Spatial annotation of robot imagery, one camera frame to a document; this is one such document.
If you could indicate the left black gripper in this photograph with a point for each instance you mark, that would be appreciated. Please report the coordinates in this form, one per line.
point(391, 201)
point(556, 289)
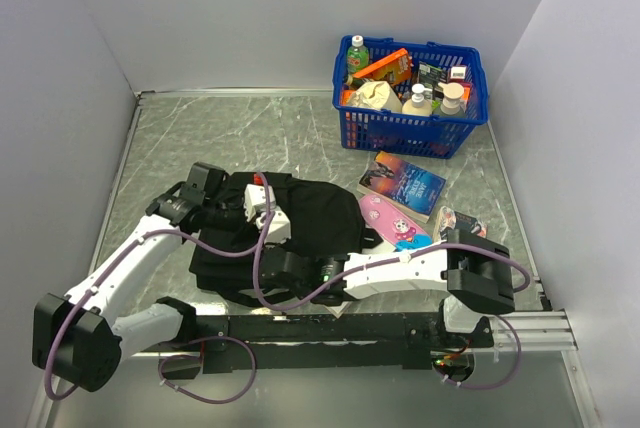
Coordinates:
point(240, 202)

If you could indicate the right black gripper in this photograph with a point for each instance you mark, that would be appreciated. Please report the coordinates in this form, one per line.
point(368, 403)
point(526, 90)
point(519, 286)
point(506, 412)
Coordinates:
point(264, 280)

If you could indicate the black student backpack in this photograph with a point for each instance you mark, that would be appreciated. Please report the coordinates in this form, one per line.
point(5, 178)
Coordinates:
point(325, 219)

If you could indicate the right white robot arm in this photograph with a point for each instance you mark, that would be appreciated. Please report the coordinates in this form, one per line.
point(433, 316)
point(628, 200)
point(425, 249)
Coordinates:
point(477, 275)

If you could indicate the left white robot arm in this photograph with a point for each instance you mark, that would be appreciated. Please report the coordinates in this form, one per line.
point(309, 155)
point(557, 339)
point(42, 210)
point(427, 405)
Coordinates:
point(81, 337)

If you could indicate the beige crumpled paper bag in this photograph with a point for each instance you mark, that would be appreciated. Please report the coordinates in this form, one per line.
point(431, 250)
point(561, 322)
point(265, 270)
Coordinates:
point(376, 95)

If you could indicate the white square notebook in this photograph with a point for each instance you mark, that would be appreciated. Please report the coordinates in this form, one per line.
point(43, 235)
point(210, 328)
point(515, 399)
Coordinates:
point(335, 306)

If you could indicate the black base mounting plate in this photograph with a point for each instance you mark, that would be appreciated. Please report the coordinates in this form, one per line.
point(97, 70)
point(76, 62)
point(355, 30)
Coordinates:
point(305, 341)

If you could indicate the pink cartoon pencil case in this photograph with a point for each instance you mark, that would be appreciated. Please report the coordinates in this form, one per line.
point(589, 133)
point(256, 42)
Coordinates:
point(392, 225)

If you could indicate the blue sunset cover book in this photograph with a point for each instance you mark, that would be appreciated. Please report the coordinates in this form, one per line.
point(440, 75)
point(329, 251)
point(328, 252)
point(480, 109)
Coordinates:
point(412, 189)

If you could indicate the blue plastic shopping basket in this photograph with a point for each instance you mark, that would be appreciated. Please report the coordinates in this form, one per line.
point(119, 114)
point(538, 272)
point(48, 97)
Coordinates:
point(435, 137)

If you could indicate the floral cover book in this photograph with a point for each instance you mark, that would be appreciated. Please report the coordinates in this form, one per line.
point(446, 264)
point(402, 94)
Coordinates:
point(449, 219)

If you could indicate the green drink bottle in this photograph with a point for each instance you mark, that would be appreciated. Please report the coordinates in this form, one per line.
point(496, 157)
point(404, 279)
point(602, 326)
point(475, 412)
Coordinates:
point(357, 56)

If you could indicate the white pump lotion bottle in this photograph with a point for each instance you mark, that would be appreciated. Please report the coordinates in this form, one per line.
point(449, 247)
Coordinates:
point(420, 101)

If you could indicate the orange snack box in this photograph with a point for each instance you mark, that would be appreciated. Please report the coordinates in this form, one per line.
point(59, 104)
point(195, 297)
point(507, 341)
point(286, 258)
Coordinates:
point(395, 68)

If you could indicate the dark green packet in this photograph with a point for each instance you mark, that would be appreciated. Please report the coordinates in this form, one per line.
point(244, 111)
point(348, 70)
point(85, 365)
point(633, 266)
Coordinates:
point(431, 77)

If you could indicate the beige cap pump bottle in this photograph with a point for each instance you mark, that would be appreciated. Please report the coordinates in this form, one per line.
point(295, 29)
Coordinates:
point(453, 103)

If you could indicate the small white red box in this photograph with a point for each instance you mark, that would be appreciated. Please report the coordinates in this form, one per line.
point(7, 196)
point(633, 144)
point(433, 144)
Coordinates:
point(458, 74)

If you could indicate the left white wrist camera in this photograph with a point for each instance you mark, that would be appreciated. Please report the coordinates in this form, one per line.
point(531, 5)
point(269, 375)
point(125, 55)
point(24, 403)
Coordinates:
point(258, 198)

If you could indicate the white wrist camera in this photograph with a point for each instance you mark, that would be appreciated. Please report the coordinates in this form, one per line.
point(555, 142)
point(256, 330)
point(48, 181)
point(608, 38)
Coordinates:
point(279, 230)
point(258, 198)

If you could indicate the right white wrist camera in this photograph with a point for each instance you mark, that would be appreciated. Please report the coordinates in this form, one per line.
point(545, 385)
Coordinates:
point(279, 230)

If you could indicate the aluminium rail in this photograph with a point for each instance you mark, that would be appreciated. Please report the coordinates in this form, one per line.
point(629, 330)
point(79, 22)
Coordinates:
point(535, 331)

